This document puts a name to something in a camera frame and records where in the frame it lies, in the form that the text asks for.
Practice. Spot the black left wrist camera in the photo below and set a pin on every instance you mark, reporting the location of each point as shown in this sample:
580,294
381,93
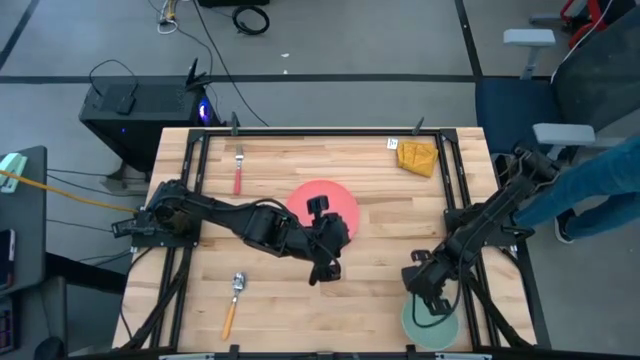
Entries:
318,205

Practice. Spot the dark office chair grey armrests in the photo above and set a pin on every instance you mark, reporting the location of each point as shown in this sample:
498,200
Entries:
575,80

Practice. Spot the pale green bowl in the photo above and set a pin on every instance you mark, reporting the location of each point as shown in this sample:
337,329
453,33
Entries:
430,337

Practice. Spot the pink round plate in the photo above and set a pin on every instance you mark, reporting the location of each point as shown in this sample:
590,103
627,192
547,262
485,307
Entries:
300,200

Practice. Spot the small white paper tag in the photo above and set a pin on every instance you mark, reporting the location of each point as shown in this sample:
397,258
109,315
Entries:
392,143

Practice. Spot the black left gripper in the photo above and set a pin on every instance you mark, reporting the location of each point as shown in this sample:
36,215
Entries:
327,235

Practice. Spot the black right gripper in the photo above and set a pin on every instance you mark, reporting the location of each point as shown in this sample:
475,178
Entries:
425,275

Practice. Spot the dark side table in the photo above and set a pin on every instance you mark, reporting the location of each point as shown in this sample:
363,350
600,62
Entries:
22,225

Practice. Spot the black table frame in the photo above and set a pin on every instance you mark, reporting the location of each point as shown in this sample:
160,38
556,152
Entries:
325,132

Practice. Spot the person's leg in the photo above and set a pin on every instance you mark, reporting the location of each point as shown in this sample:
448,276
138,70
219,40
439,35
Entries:
595,180

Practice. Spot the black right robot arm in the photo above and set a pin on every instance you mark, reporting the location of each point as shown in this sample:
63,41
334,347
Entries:
495,210

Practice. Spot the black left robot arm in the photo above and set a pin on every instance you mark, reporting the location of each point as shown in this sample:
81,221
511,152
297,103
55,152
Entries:
225,215

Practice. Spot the person's shoe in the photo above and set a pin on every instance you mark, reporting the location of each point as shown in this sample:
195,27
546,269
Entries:
564,227

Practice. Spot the black computer tower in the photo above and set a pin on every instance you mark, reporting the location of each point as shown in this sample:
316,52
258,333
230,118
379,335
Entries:
140,115

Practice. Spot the red metal frame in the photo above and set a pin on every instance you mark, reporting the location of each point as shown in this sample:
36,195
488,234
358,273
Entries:
585,20

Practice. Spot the yellow cloth napkin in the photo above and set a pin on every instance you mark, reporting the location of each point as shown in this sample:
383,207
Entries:
417,159

